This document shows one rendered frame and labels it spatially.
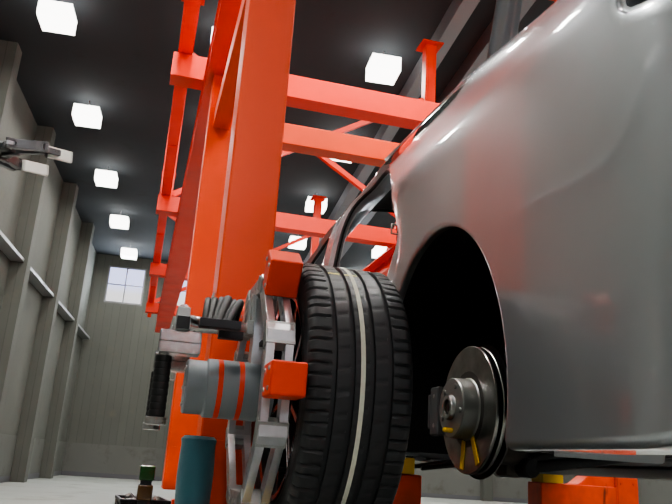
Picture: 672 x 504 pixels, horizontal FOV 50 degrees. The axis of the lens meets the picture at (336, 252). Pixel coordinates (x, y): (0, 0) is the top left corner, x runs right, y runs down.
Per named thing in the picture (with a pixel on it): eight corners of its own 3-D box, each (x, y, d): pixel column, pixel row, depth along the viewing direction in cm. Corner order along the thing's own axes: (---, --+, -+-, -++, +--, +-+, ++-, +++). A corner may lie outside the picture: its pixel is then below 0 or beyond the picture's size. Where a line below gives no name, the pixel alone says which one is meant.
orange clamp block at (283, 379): (296, 400, 152) (306, 397, 144) (259, 397, 150) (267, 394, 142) (299, 367, 154) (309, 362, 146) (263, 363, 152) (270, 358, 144)
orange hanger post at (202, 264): (193, 491, 382) (240, 77, 452) (155, 489, 378) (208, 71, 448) (190, 489, 400) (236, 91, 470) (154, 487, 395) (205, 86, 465)
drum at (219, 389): (273, 421, 170) (278, 361, 174) (181, 414, 165) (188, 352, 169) (263, 424, 183) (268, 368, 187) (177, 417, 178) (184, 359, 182)
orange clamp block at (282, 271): (296, 299, 167) (304, 263, 164) (263, 295, 165) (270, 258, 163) (293, 287, 174) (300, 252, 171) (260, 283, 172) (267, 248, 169)
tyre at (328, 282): (435, 457, 139) (393, 220, 185) (316, 448, 133) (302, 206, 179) (343, 584, 184) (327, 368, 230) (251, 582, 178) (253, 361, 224)
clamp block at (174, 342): (200, 355, 157) (203, 331, 158) (157, 351, 155) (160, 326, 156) (198, 358, 162) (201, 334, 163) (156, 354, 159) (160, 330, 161)
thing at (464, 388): (512, 465, 165) (502, 331, 178) (480, 463, 163) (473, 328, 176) (454, 482, 193) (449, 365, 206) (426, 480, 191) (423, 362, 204)
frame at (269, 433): (281, 520, 145) (302, 259, 161) (249, 518, 144) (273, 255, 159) (242, 503, 196) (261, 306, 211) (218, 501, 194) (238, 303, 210)
